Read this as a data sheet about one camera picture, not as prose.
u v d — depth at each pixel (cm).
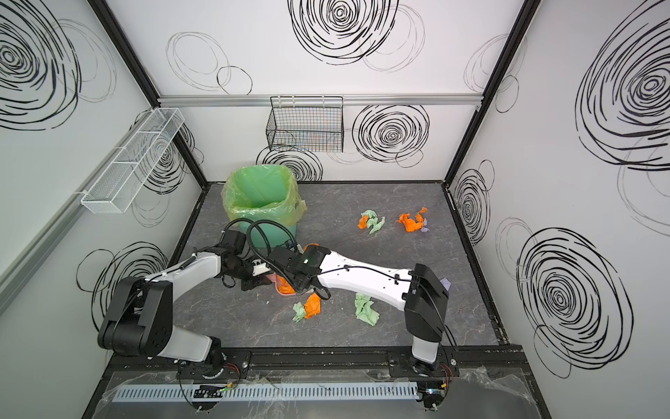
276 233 86
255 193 99
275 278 89
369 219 105
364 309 83
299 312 82
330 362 75
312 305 84
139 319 43
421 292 48
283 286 88
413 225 104
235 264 70
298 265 53
